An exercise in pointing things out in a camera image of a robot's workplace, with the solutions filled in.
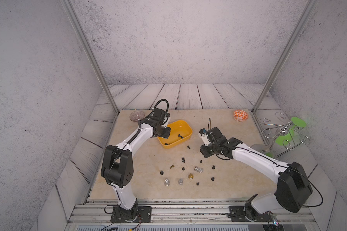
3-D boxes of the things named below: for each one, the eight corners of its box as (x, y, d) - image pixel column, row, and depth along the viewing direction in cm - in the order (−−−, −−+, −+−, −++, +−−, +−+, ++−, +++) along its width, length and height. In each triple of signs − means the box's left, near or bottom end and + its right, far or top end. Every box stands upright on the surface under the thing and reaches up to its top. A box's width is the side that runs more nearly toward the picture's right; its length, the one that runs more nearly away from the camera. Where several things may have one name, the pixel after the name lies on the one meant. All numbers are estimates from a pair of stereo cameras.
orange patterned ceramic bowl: (234, 121, 115) (236, 118, 112) (232, 112, 121) (233, 109, 118) (248, 121, 115) (249, 118, 112) (244, 112, 121) (246, 109, 118)
